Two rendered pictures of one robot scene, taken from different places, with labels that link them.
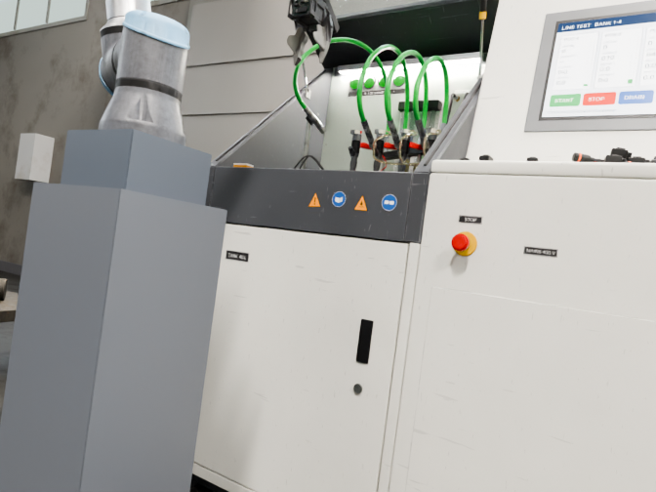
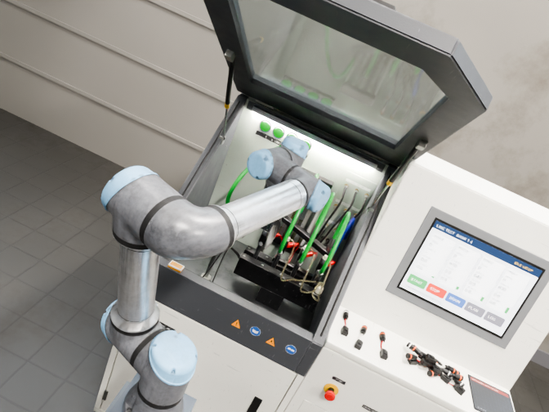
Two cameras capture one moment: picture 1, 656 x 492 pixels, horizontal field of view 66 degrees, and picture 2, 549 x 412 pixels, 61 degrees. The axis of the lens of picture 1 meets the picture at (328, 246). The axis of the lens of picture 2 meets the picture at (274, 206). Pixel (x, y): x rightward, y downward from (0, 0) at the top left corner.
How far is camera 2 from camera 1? 141 cm
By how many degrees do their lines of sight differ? 38
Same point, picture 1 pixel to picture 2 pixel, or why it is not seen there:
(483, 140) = (358, 283)
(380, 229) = (280, 360)
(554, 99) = (412, 277)
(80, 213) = not seen: outside the picture
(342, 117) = (246, 149)
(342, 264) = (248, 365)
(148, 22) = (177, 378)
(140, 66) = (167, 400)
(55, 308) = not seen: outside the picture
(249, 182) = (181, 285)
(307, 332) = (215, 388)
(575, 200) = (398, 397)
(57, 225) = not seen: outside the picture
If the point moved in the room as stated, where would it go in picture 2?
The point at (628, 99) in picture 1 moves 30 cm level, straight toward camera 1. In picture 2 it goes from (451, 299) to (463, 357)
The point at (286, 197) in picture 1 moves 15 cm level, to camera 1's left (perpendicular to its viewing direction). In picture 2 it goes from (213, 311) to (171, 307)
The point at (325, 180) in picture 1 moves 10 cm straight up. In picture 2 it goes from (247, 315) to (257, 293)
